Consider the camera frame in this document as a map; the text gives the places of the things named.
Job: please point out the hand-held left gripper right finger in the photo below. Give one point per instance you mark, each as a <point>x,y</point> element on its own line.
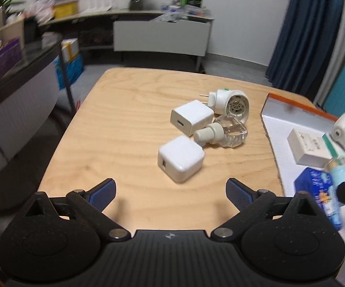
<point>238,196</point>

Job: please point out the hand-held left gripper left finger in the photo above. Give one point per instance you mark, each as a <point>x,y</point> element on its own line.
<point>103,195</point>

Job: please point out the light blue toothpick jar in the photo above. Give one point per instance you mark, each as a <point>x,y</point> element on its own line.
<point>338,170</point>

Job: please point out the blue tin box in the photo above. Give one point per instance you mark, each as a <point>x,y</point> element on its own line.
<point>316,194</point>

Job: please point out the large white plug-in heater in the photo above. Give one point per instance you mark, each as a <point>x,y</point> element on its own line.
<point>343,130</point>

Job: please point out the orange-rimmed white cardboard tray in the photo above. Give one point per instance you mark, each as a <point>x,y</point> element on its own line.
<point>283,143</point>

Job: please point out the small teal carton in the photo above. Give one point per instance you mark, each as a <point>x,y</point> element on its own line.
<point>329,145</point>

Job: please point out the small white carton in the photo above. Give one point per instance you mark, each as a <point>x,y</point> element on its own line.
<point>307,146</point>

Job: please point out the clear liquid refill bottle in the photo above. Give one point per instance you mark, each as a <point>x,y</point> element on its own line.
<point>220,131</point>

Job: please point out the white rounded charger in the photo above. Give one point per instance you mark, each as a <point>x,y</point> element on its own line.
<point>180,158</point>

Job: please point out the white charger with prongs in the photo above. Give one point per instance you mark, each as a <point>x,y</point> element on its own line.
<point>193,115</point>

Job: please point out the small white plug-in heater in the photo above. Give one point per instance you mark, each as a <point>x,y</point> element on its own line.
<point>230,103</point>

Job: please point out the teal chair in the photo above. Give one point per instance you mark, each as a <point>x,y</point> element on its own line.
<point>344,89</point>

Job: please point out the black round table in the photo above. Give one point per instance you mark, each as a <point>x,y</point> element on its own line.
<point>16,101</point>

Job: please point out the blue crate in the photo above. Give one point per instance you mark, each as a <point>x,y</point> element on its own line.
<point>70,70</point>

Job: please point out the long low media shelf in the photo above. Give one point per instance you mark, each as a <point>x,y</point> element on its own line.
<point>100,27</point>

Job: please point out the blue curtain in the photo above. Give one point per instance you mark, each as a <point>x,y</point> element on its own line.
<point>304,30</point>

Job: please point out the beige pot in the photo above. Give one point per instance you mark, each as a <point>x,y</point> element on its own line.
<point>12,31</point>

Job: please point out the yellow box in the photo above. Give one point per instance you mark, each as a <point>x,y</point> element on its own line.
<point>66,9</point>

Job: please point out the clutter of small packets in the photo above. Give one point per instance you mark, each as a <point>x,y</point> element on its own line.
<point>184,12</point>

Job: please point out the white router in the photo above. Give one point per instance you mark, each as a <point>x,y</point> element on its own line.
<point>96,3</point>

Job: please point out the white plastic bag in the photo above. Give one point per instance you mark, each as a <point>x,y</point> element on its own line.
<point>40,9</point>

